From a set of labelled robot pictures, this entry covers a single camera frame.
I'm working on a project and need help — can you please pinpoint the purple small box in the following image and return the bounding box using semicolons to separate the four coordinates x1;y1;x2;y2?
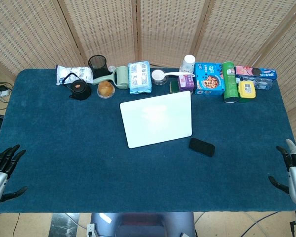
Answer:
178;74;195;92

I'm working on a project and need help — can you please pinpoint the white rectangular board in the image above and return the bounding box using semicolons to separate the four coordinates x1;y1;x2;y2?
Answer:
119;90;193;149

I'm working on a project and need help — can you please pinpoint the dark green small box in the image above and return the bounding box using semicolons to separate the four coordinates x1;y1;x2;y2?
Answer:
169;80;180;94

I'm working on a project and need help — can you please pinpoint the black rectangular block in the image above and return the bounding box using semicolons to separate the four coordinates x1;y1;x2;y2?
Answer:
189;137;216;158

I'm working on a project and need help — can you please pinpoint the woven folding screen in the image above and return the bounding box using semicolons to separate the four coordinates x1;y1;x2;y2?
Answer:
0;0;296;144

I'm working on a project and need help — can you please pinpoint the clear round jar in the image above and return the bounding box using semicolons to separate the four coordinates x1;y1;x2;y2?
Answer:
151;69;169;86

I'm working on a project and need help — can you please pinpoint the pink and blue cookie box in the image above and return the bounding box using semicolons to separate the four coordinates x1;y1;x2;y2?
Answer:
234;65;278;82

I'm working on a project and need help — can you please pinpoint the green chips can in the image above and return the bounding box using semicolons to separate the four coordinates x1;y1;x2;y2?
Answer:
222;61;239;104

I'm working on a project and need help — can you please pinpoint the light blue tissue pack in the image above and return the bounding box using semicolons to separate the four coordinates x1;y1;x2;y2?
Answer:
127;61;153;95

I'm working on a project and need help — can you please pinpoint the black mesh pen holder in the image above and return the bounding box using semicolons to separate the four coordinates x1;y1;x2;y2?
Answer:
88;54;112;79

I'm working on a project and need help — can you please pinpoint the white snack bag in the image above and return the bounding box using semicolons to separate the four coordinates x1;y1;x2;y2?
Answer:
56;65;94;86

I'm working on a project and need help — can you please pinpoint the bread in plastic cup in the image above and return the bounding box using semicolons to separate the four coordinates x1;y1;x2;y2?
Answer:
97;80;114;99

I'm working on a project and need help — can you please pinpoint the yellow lidded container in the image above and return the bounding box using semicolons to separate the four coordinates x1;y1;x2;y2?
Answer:
237;80;258;103

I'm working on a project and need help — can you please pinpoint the blue table cloth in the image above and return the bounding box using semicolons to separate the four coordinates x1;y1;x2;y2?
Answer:
0;68;296;214

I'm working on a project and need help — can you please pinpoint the green lint roller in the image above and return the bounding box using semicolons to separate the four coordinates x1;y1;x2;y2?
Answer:
92;66;130;90

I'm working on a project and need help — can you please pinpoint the robot torso base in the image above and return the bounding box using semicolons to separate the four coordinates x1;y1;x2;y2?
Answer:
86;212;198;237

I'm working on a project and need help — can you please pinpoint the black cast iron teapot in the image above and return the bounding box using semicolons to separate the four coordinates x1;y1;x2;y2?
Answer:
62;73;92;101

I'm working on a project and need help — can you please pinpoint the white plastic spoon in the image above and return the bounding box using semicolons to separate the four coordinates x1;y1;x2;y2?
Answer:
153;71;195;80

